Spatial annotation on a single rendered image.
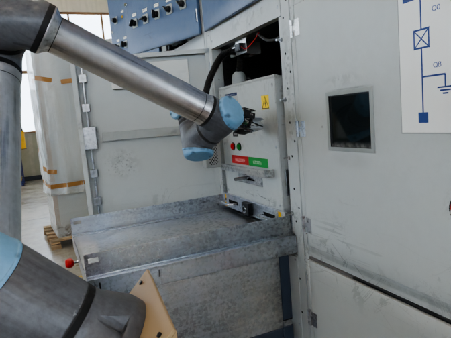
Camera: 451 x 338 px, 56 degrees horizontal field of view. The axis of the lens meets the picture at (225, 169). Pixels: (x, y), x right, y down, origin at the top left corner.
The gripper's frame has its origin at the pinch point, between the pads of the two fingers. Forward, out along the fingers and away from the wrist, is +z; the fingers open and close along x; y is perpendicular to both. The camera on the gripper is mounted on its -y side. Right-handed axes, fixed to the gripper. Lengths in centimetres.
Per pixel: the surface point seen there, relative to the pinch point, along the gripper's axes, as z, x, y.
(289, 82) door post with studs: -6.5, 12.0, 19.3
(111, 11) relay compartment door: 8, 90, -175
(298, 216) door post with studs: 4.7, -30.2, 19.3
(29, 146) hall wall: 193, 21, -1101
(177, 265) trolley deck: -32, -49, 7
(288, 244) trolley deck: 4.5, -40.0, 16.7
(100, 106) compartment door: -30, 6, -75
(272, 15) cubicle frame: -10.5, 34.6, 12.1
